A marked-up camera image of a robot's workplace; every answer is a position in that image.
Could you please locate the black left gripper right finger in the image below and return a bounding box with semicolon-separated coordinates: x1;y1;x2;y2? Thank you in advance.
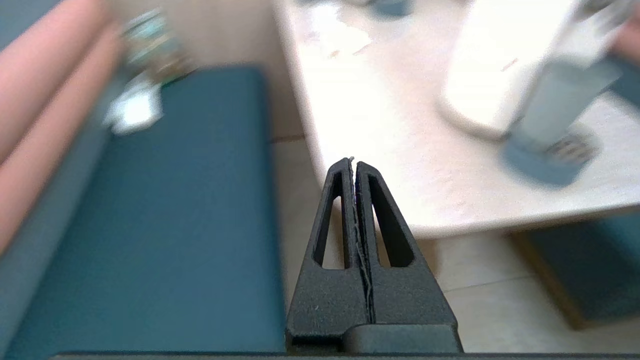
354;161;459;332

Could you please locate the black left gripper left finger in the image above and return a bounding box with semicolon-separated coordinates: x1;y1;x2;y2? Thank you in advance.
285;158;373;352

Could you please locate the grey plastic cup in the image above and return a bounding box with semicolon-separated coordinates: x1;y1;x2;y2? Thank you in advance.
509;54;625;152

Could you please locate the round blue perforated drip tray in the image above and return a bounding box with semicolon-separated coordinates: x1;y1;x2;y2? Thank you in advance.
499;126;602;192

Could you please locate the large dark tea dispenser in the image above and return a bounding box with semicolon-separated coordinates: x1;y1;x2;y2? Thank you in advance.
439;0;626;142

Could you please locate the white napkin pack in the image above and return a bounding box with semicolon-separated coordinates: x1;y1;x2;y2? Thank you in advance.
102;82;167;138

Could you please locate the printed snack bag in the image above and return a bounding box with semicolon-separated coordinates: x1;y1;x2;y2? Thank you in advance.
119;9;197;87

